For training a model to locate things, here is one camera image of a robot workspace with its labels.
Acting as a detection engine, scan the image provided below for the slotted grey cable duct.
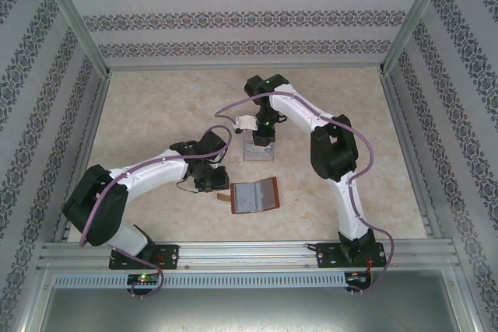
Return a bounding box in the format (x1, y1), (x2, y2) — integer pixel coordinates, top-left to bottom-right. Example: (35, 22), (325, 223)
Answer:
(52, 272), (347, 288)

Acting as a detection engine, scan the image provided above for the brown leather card holder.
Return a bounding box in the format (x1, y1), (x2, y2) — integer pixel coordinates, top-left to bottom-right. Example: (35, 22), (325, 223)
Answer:
(216, 176), (282, 215)

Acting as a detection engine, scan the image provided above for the white credit card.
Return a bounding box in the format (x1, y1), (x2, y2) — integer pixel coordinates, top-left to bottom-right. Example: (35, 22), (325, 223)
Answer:
(248, 145), (273, 160)

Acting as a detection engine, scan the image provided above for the small green circuit board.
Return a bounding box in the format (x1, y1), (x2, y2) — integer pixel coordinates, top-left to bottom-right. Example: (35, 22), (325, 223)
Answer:
(345, 269), (374, 296)
(126, 272), (161, 295)

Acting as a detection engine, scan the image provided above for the clear acrylic box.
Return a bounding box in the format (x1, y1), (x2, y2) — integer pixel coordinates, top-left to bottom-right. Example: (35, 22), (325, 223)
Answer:
(241, 132), (276, 163)

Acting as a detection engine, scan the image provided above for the purple cable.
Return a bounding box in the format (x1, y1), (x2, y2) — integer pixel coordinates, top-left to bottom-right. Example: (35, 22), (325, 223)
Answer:
(79, 124), (233, 297)
(214, 93), (398, 293)

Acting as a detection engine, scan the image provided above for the grey metal panel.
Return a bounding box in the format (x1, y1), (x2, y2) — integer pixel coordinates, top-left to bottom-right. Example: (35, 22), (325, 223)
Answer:
(38, 287), (468, 332)

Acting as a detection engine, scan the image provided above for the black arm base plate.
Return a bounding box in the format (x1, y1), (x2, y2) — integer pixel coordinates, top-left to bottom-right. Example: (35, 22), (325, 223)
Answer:
(315, 242), (386, 270)
(108, 244), (181, 271)

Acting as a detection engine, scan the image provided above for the aluminium side rail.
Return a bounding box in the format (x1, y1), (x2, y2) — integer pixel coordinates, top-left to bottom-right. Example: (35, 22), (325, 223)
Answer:
(379, 71), (444, 240)
(53, 71), (114, 243)

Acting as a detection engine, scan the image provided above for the long aluminium mounting rail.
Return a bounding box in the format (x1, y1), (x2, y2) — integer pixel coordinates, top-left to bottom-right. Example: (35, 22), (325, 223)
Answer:
(38, 241), (464, 271)

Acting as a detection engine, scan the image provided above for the aluminium frame post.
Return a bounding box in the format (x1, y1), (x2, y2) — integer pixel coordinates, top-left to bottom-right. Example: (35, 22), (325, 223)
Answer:
(377, 0), (459, 75)
(37, 0), (114, 76)

